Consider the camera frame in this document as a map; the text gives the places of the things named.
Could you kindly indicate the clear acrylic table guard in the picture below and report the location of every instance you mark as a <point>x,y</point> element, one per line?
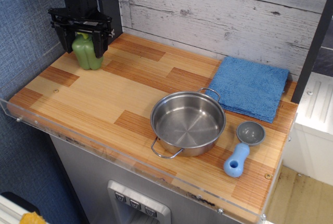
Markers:
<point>108,110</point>

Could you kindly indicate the left black frame post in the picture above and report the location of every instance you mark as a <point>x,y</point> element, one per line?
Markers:
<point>111,8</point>

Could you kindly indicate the white ribbed side counter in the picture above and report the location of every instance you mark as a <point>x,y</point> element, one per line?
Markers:
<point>309,148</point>

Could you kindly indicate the grey toy fridge cabinet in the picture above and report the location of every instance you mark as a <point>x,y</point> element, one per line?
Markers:
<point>90,174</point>

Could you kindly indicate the blue folded cloth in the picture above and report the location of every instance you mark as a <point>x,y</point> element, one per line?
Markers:
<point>249,88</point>

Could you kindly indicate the black frame post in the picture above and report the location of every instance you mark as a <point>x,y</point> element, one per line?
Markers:
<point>111,8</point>
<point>315,46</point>

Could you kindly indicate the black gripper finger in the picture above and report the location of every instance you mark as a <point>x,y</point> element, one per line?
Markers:
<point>66,35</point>
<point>100,42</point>

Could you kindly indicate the stainless steel pot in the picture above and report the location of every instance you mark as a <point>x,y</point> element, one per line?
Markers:
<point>187,123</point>

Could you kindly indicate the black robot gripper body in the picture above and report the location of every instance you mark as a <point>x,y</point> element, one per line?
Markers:
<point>81,16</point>

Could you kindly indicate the silver dispenser button panel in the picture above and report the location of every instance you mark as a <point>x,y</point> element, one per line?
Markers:
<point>130,206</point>

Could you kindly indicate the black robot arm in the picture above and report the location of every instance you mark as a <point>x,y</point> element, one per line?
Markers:
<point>82,16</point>

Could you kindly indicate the yellow black object bottom left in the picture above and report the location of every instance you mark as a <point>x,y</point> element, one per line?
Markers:
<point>15,209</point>

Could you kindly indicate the blue grey plastic scoop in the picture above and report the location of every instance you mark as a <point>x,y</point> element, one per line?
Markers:
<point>249,134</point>

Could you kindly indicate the right black frame post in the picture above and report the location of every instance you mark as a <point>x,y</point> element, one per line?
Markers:
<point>315,46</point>

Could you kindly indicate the green plastic bell pepper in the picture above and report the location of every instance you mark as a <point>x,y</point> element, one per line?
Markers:
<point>84,51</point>

